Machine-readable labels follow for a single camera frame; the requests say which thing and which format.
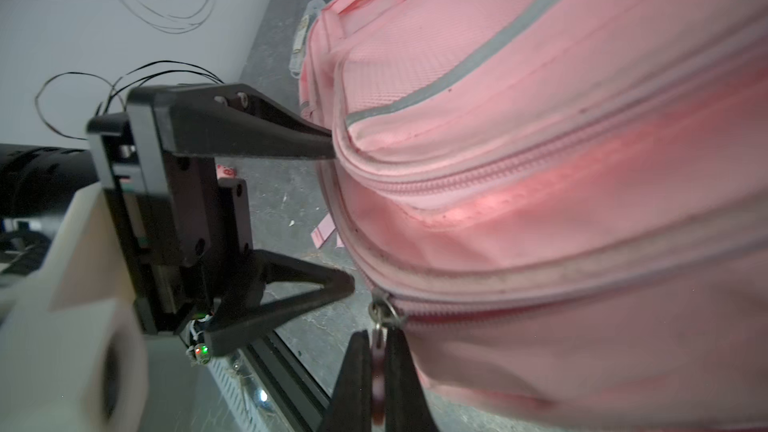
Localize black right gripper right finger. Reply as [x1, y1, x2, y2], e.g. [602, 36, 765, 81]
[384, 328, 438, 432]

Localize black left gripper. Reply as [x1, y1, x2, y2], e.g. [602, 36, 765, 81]
[86, 84, 355, 357]

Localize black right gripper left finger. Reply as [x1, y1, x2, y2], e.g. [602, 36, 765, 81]
[318, 331, 373, 432]

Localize pink student backpack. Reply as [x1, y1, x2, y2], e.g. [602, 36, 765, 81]
[300, 0, 767, 431]

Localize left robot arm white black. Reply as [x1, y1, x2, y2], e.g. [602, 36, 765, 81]
[1, 84, 355, 357]

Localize clear plastic pen case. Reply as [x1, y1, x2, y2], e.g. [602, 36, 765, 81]
[288, 0, 326, 79]

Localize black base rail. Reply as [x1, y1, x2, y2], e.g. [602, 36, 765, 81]
[240, 332, 330, 431]

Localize white slotted cable duct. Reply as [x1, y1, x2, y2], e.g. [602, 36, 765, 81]
[207, 352, 269, 432]

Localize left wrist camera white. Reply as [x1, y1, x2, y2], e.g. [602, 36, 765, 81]
[1, 184, 149, 431]

